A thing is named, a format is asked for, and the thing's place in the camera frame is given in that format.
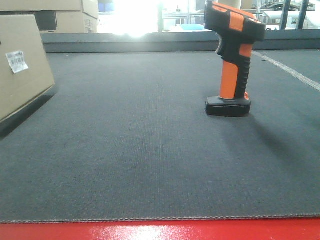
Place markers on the orange black barcode scanner gun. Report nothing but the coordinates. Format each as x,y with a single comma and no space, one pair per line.
237,30

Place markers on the brown cardboard package box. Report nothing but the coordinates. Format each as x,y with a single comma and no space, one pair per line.
21,33

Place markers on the upper stacked cardboard box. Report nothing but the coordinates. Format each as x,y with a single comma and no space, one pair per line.
89,7

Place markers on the stacked cardboard box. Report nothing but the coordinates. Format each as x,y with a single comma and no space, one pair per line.
89,7
65,22

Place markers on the lower stacked cardboard box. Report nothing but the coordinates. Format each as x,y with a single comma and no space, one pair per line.
65,22

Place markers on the dark grey fabric mat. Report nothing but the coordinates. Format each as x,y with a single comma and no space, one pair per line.
125,136

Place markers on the white barcode shipping label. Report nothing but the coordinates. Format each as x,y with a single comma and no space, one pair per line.
16,61

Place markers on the dark raised conveyor edge rail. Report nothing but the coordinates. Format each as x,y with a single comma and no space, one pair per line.
202,41

